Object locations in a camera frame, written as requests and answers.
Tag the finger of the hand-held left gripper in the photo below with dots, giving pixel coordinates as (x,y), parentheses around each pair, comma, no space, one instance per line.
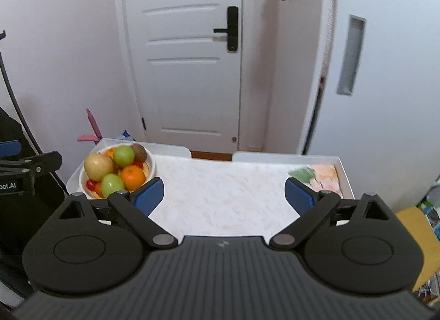
(10,148)
(37,164)

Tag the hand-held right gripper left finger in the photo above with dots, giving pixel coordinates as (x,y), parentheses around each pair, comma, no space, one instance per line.
(149,197)

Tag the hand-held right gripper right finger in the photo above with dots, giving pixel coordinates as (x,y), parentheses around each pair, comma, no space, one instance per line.
(299,197)

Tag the yellow and white bowl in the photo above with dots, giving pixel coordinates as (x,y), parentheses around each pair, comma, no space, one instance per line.
(151,168)

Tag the cherry tomato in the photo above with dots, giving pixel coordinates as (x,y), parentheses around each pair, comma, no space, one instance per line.
(91,184)
(139,164)

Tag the green apple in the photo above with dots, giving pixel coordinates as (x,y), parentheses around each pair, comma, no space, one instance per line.
(111,185)
(123,155)

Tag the brown kiwi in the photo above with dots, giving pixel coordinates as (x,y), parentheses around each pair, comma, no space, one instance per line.
(139,151)

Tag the dark orange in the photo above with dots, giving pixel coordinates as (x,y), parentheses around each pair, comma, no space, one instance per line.
(98,190)

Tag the yellow round pear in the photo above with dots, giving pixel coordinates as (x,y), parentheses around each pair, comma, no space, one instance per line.
(99,167)

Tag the green paper notes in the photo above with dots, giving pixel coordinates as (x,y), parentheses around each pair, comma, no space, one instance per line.
(301,174)

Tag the white raised-edge tray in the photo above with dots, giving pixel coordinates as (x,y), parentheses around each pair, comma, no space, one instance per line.
(275,158)

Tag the blue plastic bag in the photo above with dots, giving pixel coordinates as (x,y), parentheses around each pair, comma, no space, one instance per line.
(128,136)

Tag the white panelled door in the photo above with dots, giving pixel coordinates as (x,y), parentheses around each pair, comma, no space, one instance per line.
(185,100)

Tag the yellow stool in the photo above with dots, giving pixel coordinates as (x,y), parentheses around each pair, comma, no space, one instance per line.
(416,230)

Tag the colourful printed bag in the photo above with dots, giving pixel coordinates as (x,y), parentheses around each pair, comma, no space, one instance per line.
(431,210)

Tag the white cabinet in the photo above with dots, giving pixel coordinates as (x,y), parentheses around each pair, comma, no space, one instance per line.
(395,65)

